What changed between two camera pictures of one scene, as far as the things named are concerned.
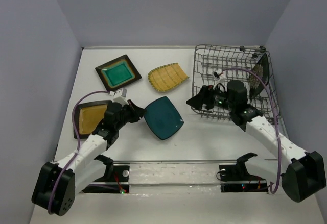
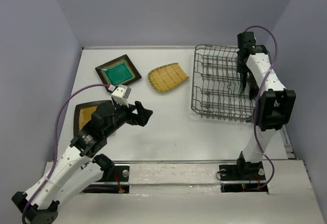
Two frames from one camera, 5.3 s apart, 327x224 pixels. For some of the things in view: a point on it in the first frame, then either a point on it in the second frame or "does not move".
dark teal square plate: [163, 118] -> [243, 76]
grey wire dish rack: [252, 65] does not move
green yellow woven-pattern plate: [166, 77] does not move
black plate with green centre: [118, 73] does not move
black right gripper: [197, 101] -> [241, 67]
